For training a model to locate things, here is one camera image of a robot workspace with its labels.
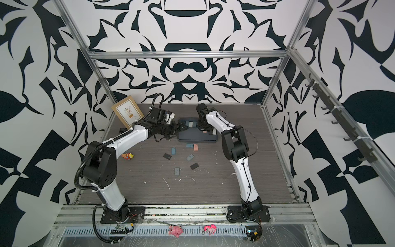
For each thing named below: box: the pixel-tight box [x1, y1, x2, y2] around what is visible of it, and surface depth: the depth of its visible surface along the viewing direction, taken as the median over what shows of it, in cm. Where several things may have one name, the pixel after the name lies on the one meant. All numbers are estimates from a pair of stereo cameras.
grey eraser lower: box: [174, 167, 180, 176], surface depth 89 cm
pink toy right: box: [203, 224, 218, 236], surface depth 71 cm
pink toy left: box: [168, 224, 184, 238], surface depth 70 cm
